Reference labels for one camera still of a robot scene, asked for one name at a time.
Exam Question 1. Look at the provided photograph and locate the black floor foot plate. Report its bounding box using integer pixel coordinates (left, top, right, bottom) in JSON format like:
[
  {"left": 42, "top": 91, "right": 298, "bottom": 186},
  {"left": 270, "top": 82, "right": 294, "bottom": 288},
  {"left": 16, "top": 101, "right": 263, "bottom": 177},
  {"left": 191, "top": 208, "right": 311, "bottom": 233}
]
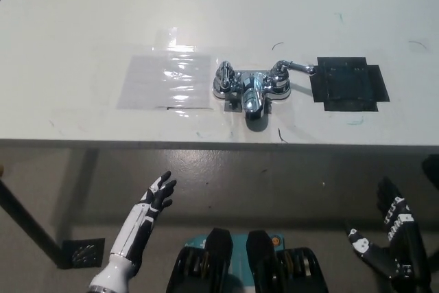
[{"left": 60, "top": 237, "right": 106, "bottom": 269}]

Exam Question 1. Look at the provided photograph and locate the chrome faucet lever handle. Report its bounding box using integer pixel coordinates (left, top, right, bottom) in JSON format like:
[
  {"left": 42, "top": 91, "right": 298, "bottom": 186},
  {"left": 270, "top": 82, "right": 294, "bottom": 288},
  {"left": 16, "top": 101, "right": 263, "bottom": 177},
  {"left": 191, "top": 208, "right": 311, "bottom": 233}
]
[
  {"left": 216, "top": 60, "right": 236, "bottom": 89},
  {"left": 270, "top": 59, "right": 316, "bottom": 81}
]

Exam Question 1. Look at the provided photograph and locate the black metal table leg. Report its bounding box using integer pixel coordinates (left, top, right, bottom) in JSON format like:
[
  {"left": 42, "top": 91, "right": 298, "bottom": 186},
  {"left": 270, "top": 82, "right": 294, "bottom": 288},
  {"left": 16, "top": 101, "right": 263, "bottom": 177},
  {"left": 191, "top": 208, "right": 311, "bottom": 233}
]
[{"left": 0, "top": 178, "right": 66, "bottom": 269}]

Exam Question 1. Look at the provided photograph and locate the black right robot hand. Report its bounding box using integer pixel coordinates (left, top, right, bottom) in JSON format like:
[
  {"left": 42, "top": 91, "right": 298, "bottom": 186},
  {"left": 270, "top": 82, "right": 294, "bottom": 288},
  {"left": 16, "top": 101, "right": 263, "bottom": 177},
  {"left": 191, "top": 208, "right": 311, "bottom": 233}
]
[{"left": 345, "top": 176, "right": 434, "bottom": 293}]

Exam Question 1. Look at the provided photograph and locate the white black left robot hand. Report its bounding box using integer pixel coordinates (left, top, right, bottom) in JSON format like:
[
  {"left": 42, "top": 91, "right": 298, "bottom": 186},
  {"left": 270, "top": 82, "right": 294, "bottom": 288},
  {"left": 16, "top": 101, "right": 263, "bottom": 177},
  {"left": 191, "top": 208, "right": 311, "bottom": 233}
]
[{"left": 109, "top": 170, "right": 178, "bottom": 269}]

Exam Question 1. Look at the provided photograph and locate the chrome faucet body with spout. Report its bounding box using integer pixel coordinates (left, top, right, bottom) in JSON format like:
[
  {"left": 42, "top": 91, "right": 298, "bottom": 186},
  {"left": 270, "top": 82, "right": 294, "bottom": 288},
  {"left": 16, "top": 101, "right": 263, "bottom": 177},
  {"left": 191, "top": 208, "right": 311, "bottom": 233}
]
[{"left": 211, "top": 69, "right": 293, "bottom": 121}]

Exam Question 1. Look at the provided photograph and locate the black tape square patch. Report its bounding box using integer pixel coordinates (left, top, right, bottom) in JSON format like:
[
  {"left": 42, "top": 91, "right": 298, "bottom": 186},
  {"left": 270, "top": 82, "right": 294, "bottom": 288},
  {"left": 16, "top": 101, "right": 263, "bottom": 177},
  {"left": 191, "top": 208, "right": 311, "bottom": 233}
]
[{"left": 309, "top": 56, "right": 391, "bottom": 113}]

